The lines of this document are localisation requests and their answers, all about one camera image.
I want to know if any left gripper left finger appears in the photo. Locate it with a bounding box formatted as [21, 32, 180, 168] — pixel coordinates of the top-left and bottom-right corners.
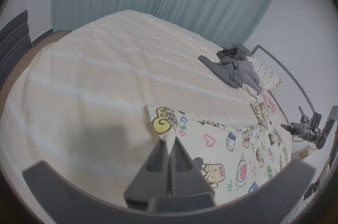
[124, 138, 169, 212]

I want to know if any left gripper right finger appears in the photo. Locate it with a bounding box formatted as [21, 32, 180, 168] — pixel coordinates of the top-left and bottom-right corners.
[170, 136, 215, 201]

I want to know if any white printed garment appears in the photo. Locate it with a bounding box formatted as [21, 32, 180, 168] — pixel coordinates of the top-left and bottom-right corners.
[143, 101, 291, 205]

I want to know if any pile of clothes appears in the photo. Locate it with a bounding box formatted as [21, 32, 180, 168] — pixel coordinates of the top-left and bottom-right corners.
[199, 47, 263, 96]

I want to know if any pink garment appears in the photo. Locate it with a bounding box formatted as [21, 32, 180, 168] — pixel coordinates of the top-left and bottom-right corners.
[257, 80, 278, 113]

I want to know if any white printed pillow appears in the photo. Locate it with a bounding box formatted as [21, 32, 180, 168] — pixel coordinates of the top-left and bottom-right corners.
[247, 56, 282, 91]

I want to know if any grey bedside table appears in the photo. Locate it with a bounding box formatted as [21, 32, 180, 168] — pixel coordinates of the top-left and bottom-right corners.
[234, 43, 250, 55]

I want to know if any bed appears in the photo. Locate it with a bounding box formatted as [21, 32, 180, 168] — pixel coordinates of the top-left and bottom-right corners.
[0, 9, 317, 207]

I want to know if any black chest of drawers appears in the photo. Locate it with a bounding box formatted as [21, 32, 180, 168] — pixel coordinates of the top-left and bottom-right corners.
[0, 10, 32, 91]

